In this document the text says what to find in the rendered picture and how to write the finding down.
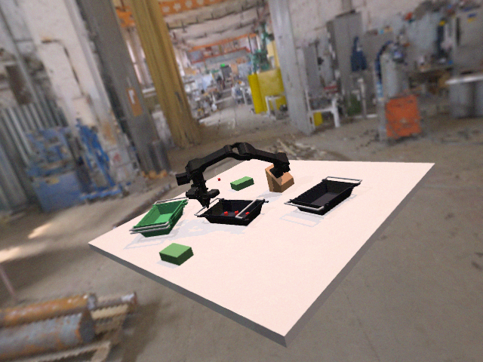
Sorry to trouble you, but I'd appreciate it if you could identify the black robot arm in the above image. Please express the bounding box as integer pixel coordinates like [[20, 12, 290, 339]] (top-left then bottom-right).
[[176, 142, 291, 200]]

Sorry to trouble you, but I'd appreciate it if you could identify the green rectangular block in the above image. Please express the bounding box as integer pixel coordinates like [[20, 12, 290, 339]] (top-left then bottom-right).
[[159, 242, 194, 265], [230, 176, 254, 191]]

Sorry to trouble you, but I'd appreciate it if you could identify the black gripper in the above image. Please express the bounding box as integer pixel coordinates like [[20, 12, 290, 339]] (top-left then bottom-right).
[[192, 179, 220, 209]]

